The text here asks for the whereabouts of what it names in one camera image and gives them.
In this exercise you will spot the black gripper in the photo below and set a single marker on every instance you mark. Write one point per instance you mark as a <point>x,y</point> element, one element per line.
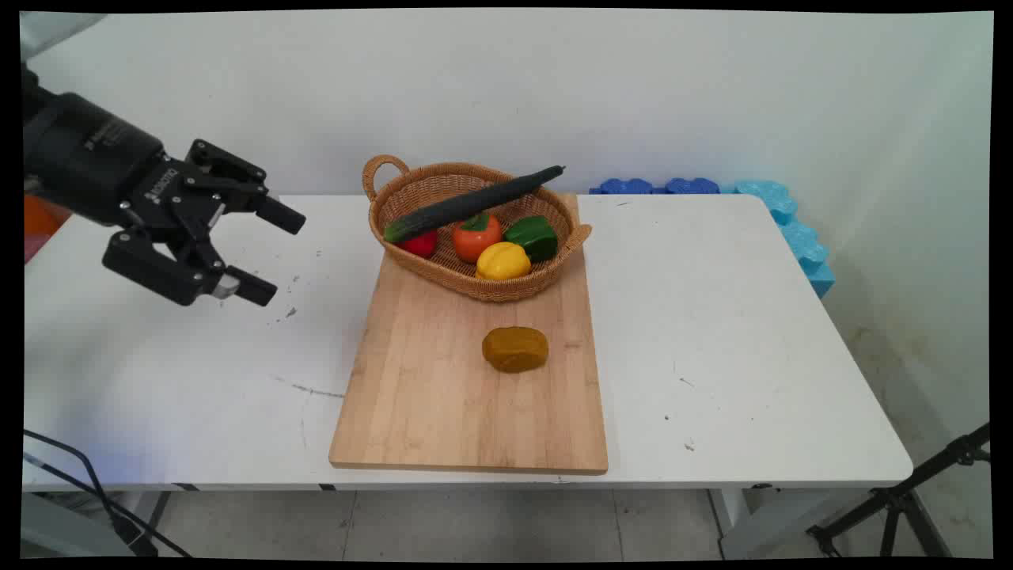
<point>103,162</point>

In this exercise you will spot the brown toy potato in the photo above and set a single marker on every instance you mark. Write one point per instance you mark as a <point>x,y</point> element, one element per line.
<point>514,350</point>

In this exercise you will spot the orange object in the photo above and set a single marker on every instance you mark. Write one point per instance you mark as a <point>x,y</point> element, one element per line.
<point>43,218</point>

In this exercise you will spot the red toy pepper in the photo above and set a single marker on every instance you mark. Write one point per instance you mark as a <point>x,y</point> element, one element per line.
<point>419,244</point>

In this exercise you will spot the dark green toy cucumber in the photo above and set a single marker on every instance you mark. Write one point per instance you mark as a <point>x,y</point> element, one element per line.
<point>467,203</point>

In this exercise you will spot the orange toy tomato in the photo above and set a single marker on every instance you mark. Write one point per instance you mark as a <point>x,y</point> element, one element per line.
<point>475,241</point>

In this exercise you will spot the wooden cutting board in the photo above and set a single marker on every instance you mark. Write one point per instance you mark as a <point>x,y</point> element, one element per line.
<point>427,396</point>

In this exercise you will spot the yellow toy pepper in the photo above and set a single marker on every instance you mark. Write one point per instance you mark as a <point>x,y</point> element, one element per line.
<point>502,263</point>

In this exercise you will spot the woven wicker basket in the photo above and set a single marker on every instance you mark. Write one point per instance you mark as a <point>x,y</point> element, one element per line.
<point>506,286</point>

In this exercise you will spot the green toy pepper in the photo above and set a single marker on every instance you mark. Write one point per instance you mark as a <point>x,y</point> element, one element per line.
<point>534,237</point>

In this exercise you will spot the light blue foam mat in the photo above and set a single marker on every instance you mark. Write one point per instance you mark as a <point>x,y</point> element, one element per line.
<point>799,237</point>

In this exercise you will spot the white table leg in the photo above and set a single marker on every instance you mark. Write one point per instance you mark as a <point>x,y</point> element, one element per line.
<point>732,522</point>

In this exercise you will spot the black tripod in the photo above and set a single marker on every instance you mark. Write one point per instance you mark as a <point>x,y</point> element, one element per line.
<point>898,500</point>

